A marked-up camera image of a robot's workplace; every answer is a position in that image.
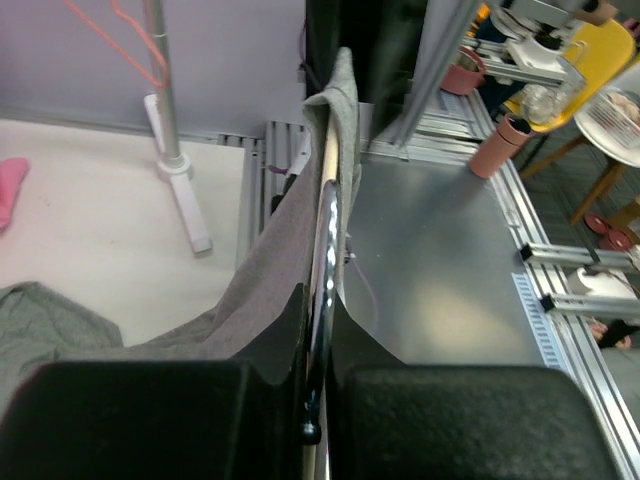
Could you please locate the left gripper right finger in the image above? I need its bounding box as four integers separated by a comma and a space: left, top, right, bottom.
327, 299, 621, 479

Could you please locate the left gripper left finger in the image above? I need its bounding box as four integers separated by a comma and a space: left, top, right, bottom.
1, 285, 307, 479

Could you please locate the cream hanger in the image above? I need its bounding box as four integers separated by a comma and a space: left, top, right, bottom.
301, 117, 341, 479

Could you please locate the grey t shirt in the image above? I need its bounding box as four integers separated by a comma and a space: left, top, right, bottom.
0, 45, 411, 366

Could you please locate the pink t shirt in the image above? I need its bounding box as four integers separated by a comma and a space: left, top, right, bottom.
0, 157, 30, 230

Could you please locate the clothes rack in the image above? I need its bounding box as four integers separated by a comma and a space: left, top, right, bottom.
143, 1, 213, 255

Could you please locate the pink cylinder cup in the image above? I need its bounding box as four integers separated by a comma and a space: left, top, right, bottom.
468, 113, 532, 179

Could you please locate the pink pot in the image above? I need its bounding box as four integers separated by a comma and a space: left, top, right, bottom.
440, 46, 486, 96

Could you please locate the slotted cable duct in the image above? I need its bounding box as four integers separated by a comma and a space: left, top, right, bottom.
512, 273, 571, 374

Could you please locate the pink wire hanger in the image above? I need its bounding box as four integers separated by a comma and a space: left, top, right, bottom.
63, 1, 170, 89

